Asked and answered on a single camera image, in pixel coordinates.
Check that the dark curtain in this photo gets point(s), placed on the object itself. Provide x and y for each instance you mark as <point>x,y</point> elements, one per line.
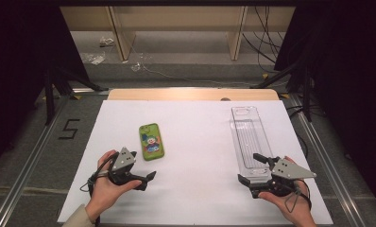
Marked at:
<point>350,78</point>
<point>19,63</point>

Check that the black metal stand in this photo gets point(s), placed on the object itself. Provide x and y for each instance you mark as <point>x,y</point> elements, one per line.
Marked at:
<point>307,94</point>
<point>49,97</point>

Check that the light wooden table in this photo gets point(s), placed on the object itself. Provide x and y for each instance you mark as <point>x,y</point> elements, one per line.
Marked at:
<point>176,94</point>

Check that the clear plastic tray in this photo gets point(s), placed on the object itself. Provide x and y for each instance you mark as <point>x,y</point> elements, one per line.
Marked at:
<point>250,138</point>

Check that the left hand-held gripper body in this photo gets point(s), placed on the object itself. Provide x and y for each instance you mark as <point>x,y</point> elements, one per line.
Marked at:
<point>123,159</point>

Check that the crumpled clear plastic wrap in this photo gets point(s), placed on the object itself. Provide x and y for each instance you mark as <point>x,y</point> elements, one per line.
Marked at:
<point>136,66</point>
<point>94,58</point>
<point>106,41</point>

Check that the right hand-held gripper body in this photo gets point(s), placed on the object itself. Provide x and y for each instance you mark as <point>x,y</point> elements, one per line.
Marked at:
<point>288,170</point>

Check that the aluminium rail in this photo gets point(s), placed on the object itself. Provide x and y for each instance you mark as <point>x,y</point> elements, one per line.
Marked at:
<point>331,170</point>
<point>22,179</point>

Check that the green cartoon phone case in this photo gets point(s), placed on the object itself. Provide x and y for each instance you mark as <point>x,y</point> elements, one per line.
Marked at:
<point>151,142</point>

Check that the person's right hand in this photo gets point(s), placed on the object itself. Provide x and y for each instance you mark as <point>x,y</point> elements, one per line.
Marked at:
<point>298,211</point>

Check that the white board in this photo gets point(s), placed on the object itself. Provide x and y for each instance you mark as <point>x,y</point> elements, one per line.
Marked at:
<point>192,189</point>

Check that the person's left hand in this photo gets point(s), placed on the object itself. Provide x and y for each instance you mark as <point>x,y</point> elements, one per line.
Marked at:
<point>102,192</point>

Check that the light wooden shelf unit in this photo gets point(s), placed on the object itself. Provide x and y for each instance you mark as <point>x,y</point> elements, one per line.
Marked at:
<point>176,19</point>

